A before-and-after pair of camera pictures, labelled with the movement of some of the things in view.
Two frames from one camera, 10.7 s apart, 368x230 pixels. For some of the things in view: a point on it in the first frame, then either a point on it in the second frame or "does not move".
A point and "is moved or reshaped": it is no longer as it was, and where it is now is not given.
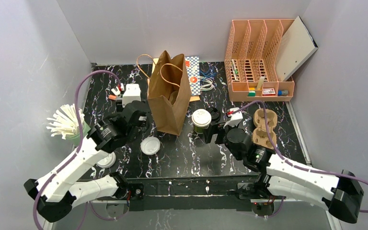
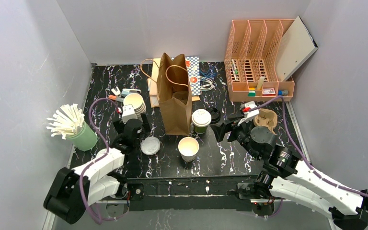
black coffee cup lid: [215, 113] does not move
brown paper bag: [169, 93] is moved or reshaped
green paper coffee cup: [201, 119] does not move
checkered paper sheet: [192, 65] does not move
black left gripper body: [138, 115] -> [120, 126]
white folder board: [297, 46] does not move
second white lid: [150, 145] does not move
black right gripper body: [211, 132] -> [223, 130]
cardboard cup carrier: [260, 136] does not move
